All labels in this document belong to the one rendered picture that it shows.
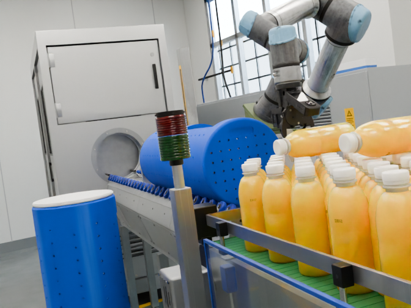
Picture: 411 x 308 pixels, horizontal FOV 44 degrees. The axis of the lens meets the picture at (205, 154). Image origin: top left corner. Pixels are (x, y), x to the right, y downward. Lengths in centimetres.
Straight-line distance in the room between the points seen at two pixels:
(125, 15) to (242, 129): 577
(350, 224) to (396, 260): 12
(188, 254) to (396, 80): 255
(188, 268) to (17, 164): 565
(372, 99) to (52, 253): 216
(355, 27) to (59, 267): 125
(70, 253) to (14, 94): 505
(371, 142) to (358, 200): 16
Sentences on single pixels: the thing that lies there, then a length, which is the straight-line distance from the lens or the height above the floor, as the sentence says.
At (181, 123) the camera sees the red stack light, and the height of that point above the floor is 123.
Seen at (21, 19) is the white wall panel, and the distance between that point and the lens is 687.
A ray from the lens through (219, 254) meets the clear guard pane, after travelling 117.
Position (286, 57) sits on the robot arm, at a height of 137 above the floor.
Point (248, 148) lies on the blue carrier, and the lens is 161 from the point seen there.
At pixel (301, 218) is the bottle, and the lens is 101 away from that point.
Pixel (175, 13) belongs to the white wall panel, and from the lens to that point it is 760.
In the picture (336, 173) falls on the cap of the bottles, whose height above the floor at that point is 111.
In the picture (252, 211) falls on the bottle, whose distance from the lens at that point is 124.
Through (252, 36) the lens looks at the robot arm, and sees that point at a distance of 154.
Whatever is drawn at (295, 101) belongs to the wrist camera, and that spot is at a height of 125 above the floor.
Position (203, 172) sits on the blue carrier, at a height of 108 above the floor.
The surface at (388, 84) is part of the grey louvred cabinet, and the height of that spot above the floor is 134.
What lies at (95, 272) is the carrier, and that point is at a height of 79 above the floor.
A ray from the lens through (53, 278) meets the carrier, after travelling 179.
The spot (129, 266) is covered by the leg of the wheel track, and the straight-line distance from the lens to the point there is 355.
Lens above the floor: 122
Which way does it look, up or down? 3 degrees down
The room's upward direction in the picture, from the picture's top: 7 degrees counter-clockwise
